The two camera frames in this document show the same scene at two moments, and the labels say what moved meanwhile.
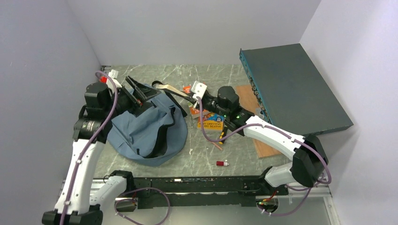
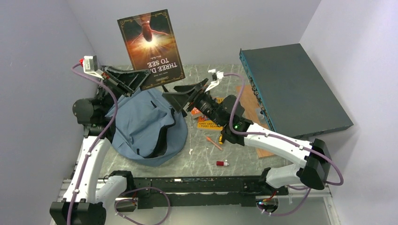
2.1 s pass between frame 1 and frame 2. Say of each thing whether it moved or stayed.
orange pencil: stayed
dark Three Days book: moved
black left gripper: moved
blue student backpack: stayed
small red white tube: stayed
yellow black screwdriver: stayed
